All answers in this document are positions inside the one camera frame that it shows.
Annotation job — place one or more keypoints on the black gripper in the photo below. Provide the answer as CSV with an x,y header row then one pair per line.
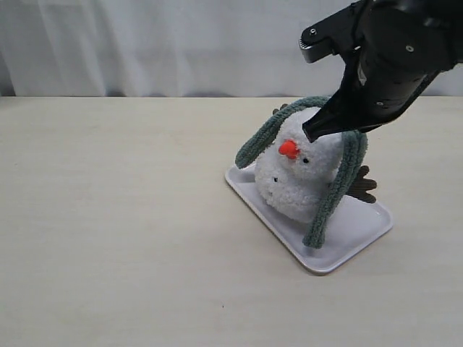
x,y
382,76

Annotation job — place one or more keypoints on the green fuzzy knitted scarf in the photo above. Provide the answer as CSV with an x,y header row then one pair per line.
x,y
355,147

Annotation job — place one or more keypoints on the white plush snowman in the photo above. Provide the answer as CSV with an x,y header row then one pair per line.
x,y
293,174

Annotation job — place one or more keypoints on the white rectangular plastic tray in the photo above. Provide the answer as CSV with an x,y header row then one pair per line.
x,y
353,227

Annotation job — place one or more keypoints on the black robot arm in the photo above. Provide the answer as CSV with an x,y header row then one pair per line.
x,y
440,22

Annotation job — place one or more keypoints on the white curtain backdrop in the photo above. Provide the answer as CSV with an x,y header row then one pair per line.
x,y
162,49

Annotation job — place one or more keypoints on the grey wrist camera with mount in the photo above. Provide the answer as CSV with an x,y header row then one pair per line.
x,y
338,34

